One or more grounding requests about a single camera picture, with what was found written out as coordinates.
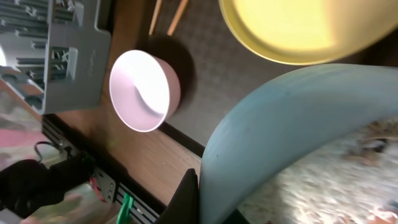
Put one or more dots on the right wooden chopstick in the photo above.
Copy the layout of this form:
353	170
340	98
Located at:
178	14

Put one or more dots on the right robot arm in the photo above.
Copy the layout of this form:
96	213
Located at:
28	185

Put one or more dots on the rice and food scraps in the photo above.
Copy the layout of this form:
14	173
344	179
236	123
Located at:
349	180

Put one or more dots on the yellow plate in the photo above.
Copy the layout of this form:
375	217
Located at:
308	32

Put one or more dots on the grey plastic dish rack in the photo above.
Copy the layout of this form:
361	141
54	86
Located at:
54	53

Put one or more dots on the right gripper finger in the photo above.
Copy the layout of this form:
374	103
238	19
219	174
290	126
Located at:
183	207

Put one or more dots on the wooden chopstick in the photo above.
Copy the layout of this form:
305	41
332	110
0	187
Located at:
178	14
155	15

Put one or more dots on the left wooden chopstick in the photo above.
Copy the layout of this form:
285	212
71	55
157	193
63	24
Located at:
155	15

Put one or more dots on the pink bowl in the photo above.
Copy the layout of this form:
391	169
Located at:
145	90

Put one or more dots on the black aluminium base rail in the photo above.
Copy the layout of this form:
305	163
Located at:
112	179

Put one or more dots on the dark brown serving tray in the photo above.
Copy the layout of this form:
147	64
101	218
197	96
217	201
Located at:
214	69

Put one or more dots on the light blue bowl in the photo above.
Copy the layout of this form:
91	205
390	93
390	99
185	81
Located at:
284	120

